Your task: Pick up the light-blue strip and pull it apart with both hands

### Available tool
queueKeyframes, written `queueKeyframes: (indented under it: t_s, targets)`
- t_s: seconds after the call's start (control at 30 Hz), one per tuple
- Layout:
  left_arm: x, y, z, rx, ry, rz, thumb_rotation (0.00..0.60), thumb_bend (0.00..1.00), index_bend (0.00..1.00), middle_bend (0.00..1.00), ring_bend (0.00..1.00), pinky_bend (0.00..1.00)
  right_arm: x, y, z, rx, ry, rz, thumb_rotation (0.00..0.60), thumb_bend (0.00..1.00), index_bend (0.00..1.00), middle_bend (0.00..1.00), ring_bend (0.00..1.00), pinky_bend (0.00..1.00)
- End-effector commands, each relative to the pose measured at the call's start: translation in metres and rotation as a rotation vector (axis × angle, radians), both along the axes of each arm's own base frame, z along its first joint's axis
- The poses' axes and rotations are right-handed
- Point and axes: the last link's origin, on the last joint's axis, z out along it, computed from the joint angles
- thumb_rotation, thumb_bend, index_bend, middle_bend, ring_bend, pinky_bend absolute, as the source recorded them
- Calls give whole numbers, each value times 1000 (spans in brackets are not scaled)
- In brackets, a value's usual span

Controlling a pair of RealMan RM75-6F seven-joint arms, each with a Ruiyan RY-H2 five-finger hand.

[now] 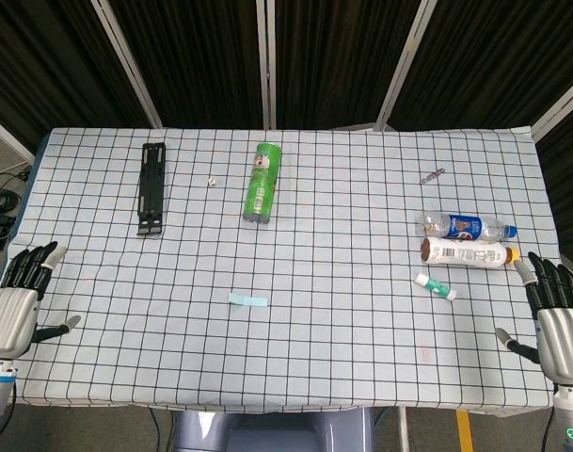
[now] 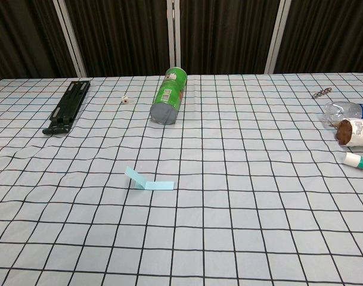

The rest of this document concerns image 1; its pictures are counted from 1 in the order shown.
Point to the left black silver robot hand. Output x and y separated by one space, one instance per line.
8 315

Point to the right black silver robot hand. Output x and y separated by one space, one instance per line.
563 339

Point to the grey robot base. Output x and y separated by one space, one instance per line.
267 433

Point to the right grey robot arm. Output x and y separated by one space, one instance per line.
570 419

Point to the white bottle with brown drink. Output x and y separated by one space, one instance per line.
465 254

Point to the white green glue stick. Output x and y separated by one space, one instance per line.
435 287

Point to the clear Pepsi plastic bottle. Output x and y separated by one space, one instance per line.
462 227

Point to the dark pleated partition curtain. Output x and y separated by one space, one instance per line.
502 47
338 56
196 56
55 61
570 179

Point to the light blue checkered tablecloth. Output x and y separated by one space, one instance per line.
314 329

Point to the green chips can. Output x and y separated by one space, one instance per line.
262 188

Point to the white partition frame post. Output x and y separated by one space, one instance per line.
126 61
8 139
266 61
406 61
561 106

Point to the black plastic bracket rail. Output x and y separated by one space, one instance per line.
151 188

